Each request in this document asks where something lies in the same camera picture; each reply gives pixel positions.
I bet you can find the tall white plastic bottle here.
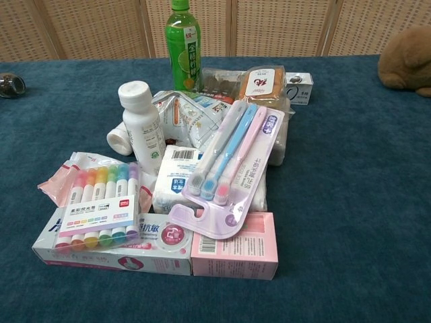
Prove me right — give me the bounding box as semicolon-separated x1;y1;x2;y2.
117;80;167;176

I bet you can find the small white plastic bottle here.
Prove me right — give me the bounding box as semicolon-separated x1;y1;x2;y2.
106;119;135;156

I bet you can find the green tea drink bottle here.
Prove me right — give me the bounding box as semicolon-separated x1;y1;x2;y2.
164;0;203;94

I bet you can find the grey toothbrush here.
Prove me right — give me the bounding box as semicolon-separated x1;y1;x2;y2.
187;102;246;196

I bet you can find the blue toothbrush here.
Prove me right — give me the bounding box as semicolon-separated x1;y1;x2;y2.
201;104;259;201

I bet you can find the purple toothbrush blister pack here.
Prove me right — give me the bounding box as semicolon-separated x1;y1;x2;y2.
167;100;286;240

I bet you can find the pink toothbrush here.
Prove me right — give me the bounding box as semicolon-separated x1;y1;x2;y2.
214;106;268;205

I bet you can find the white tissue pack blue label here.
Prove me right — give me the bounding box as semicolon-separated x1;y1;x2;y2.
152;145;269;215

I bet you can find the silver foil snack bag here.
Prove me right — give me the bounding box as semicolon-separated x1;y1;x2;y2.
151;89;235;153

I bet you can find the translucent white soft package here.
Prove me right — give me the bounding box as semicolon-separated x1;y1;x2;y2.
267;100;292;168

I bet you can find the clear pack of brown snacks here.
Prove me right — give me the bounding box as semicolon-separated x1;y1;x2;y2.
201;66;252;102

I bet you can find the purple highlighter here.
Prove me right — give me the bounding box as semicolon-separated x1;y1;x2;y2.
125;161;142;242

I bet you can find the orange bread package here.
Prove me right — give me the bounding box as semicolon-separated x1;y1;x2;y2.
237;65;288;106

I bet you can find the blue highlighter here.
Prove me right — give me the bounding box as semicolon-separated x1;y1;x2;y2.
111;164;131;245

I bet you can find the pink carton box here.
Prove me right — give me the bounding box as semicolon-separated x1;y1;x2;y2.
189;211;279;281

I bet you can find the green highlighter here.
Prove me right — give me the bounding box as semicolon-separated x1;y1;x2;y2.
98;165;120;248

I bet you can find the small white carton box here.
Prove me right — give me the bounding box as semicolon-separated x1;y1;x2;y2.
284;72;314;106

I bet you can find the white toothpaste carton box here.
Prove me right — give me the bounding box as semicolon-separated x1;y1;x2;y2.
32;208;193;277

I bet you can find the yellow highlighter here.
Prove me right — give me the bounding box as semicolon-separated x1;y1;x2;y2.
83;167;109;250

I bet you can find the clear highlighter set case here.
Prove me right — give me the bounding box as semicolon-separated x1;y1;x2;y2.
53;161;143;254

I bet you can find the orange highlighter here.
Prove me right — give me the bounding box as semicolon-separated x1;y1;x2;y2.
69;168;99;252

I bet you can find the pink highlighter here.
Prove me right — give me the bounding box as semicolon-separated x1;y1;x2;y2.
53;170;89;253

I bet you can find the blue table cloth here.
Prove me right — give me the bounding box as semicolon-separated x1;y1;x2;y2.
0;54;431;323

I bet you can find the pink and white plastic bag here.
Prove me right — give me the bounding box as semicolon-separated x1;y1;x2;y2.
36;151;156;213

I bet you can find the woven rattan folding screen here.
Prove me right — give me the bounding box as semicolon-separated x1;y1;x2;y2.
0;0;431;63

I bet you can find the brown plush toy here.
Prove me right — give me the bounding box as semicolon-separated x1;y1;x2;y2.
377;24;431;98

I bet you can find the small glass jar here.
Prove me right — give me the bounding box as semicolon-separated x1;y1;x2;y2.
0;73;27;99

